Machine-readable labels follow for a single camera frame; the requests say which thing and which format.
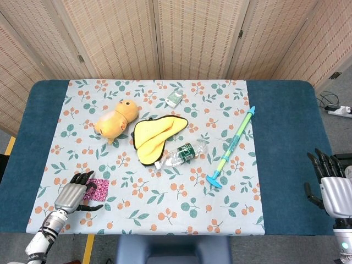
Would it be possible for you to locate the black cable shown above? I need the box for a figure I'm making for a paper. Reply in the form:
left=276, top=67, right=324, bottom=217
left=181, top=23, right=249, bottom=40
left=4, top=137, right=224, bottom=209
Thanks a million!
left=316, top=91, right=340, bottom=108

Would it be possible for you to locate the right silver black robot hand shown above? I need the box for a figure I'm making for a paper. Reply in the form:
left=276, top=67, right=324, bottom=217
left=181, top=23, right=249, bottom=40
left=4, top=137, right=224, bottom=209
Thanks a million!
left=304, top=148, right=352, bottom=219

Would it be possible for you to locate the clear plastic bottle green label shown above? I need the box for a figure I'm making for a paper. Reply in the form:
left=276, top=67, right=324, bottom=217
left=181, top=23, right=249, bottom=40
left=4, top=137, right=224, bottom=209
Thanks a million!
left=154, top=139, right=208, bottom=170

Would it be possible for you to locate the floral printed tablecloth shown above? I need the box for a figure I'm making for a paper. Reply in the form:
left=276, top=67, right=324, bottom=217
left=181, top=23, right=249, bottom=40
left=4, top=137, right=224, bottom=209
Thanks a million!
left=26, top=79, right=266, bottom=237

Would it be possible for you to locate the small green white box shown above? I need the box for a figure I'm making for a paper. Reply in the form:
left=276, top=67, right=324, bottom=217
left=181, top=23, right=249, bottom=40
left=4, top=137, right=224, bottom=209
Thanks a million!
left=166, top=88, right=184, bottom=108

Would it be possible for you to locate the black equipment box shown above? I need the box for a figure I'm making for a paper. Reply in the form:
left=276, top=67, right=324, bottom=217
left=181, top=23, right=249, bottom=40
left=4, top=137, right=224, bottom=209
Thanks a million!
left=0, top=153, right=9, bottom=184

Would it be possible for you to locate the green blue water squirter toy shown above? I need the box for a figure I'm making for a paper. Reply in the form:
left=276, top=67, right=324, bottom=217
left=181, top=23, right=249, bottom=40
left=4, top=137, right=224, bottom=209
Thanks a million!
left=206, top=106, right=256, bottom=189

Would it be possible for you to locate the dark blue table cover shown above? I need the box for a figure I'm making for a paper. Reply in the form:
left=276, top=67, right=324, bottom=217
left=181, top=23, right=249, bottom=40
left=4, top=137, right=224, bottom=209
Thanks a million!
left=0, top=79, right=340, bottom=237

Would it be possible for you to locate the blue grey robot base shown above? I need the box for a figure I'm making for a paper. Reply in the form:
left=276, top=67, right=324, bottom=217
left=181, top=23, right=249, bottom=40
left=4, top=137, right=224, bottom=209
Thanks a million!
left=115, top=235, right=232, bottom=264

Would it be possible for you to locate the white power strip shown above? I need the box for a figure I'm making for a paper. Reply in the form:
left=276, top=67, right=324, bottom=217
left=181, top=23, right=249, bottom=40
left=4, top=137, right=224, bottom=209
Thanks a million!
left=324, top=105, right=352, bottom=118

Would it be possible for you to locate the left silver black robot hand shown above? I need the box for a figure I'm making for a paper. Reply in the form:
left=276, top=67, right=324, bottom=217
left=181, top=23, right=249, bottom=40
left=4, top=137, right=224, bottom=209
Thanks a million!
left=54, top=170, right=105, bottom=215

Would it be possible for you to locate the yellow plush duck toy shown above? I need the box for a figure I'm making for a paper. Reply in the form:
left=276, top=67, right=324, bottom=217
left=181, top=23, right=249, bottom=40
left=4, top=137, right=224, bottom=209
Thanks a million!
left=94, top=100, right=139, bottom=146

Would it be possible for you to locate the woven bamboo folding screen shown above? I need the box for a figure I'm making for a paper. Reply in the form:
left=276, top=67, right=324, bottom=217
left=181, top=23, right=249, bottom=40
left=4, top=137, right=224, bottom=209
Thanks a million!
left=0, top=0, right=352, bottom=137

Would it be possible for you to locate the yellow cloth with black trim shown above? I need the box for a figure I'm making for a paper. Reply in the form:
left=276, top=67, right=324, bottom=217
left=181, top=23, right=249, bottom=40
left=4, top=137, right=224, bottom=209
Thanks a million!
left=133, top=115, right=189, bottom=166

